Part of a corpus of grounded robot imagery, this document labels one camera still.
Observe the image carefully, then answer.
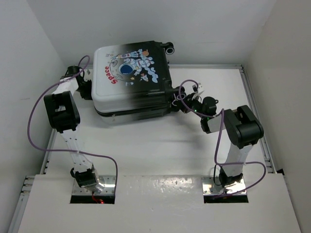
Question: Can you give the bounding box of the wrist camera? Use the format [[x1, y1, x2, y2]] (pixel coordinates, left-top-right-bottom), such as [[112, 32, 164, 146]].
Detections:
[[84, 69, 93, 82], [192, 83, 204, 96]]

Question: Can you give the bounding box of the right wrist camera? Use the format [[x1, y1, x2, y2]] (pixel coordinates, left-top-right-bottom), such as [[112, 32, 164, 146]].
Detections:
[[192, 83, 204, 96]]

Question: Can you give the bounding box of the metal base plate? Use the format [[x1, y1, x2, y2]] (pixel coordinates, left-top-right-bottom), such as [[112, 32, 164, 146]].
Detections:
[[71, 175, 116, 196], [201, 176, 246, 196]]

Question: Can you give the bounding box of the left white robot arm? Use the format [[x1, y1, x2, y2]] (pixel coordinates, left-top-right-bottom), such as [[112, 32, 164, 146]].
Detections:
[[44, 66, 98, 190]]

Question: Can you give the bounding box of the white kids suitcase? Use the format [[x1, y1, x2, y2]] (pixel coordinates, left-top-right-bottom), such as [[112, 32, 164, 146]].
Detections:
[[91, 41, 178, 124]]

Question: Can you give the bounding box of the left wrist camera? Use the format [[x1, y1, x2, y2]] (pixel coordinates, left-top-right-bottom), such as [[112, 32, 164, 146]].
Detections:
[[84, 69, 93, 82]]

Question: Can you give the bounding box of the white front board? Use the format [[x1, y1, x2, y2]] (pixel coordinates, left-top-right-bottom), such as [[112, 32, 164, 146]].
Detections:
[[19, 175, 300, 233]]

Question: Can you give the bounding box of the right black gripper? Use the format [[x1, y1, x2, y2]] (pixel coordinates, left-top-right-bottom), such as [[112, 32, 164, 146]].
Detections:
[[176, 92, 207, 119]]

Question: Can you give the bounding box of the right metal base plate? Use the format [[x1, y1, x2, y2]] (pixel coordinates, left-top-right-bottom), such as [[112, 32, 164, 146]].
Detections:
[[201, 176, 246, 196]]

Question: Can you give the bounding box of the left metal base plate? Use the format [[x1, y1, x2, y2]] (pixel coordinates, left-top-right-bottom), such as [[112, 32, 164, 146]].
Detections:
[[71, 175, 116, 196]]

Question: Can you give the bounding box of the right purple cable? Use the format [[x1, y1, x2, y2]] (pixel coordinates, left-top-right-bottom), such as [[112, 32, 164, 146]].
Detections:
[[178, 79, 267, 197]]

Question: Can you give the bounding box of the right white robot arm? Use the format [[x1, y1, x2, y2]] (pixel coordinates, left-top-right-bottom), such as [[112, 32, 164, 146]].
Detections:
[[172, 92, 264, 187]]

